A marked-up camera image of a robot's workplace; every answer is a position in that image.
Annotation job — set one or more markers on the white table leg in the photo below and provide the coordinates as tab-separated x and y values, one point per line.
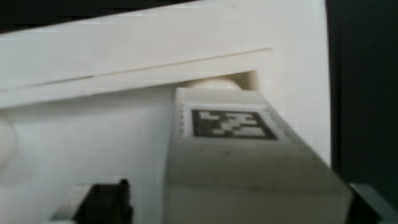
246	176

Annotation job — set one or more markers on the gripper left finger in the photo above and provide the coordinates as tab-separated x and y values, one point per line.
99	205

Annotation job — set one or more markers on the white square tabletop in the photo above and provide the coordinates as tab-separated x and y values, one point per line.
88	76

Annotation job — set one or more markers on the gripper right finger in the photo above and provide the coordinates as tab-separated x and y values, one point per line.
378	203

